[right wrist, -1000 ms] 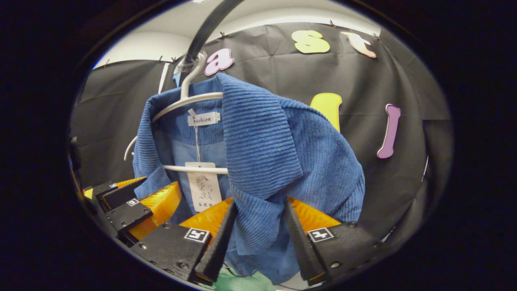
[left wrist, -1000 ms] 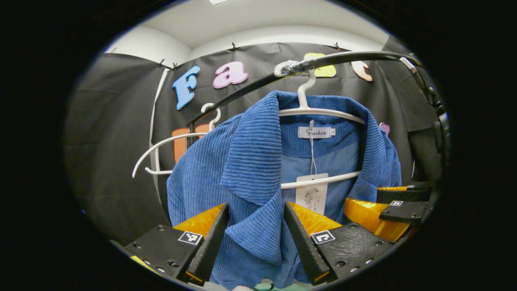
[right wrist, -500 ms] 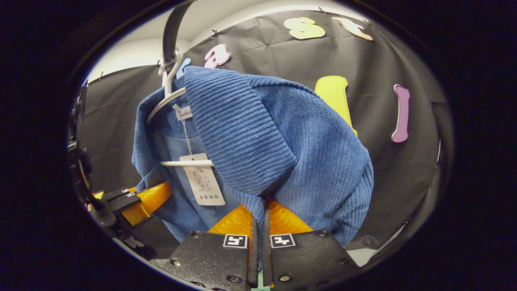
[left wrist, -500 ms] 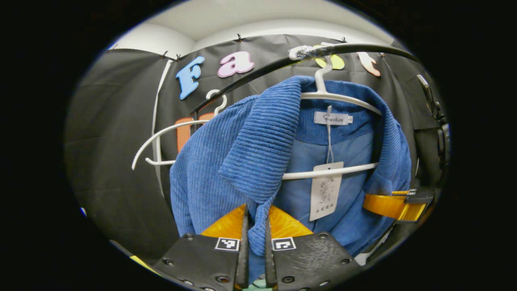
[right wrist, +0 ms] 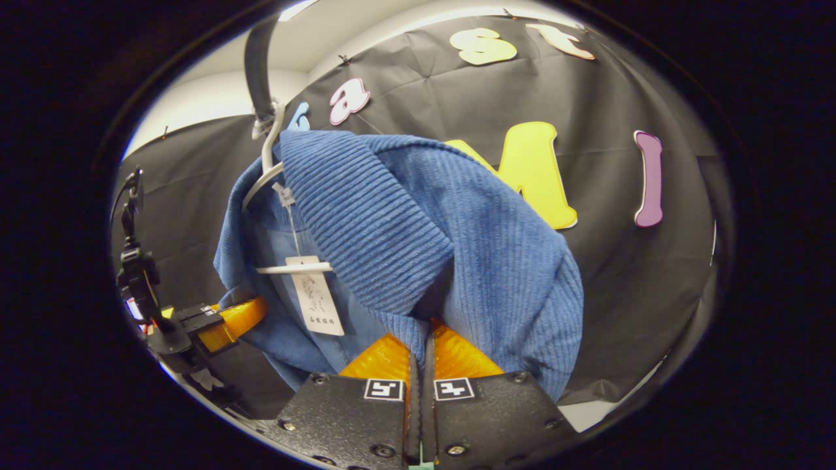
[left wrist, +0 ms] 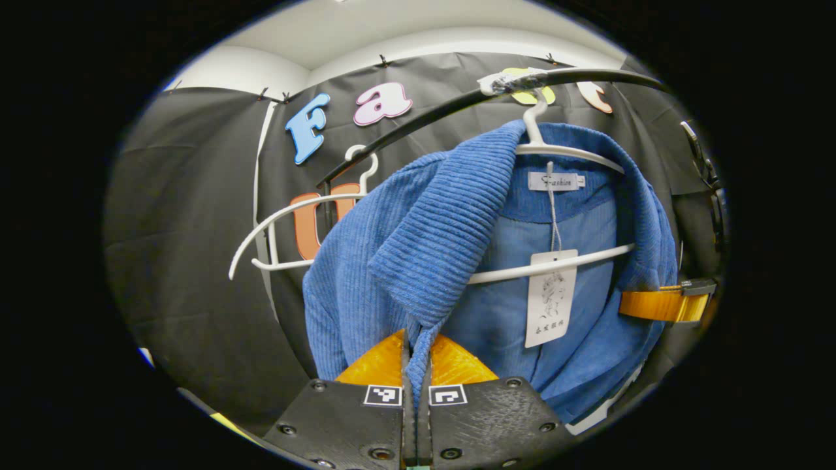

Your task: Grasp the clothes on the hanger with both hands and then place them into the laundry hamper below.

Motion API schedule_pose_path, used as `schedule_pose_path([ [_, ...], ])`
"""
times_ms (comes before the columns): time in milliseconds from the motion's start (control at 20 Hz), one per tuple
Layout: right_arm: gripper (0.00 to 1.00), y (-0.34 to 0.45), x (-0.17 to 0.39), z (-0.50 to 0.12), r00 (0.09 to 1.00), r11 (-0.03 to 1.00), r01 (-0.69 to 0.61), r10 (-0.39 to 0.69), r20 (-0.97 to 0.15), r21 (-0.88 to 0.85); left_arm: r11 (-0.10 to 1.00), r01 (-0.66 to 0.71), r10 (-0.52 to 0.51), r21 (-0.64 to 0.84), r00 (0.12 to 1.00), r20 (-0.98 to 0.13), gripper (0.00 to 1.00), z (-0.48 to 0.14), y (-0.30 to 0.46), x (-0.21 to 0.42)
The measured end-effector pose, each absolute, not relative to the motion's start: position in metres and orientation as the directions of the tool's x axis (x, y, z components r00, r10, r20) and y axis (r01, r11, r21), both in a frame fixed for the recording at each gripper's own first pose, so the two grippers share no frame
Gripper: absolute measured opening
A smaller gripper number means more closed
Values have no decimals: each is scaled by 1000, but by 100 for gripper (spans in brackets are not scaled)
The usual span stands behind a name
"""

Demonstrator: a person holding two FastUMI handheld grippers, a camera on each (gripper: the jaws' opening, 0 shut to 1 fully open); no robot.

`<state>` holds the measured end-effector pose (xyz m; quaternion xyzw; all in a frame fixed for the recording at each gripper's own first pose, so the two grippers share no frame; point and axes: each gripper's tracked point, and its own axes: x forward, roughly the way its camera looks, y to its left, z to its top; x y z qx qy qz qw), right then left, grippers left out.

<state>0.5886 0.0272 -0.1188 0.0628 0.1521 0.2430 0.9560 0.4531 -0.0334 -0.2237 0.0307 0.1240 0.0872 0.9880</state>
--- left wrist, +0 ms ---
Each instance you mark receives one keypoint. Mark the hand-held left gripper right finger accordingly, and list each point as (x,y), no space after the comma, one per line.
(483,424)

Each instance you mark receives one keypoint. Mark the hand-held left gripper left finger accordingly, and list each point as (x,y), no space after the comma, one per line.
(346,424)

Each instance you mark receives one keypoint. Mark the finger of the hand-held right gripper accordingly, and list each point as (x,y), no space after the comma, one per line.
(699,287)

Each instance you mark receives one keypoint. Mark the white plastic hanger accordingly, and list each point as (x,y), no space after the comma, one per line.
(287,266)
(568,153)

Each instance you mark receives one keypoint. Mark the black clothes rack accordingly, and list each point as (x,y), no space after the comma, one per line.
(607,76)

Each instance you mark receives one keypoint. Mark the black backdrop cloth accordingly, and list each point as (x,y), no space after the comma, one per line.
(196,228)

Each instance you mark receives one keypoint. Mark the clear tape wrap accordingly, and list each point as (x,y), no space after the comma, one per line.
(513,81)

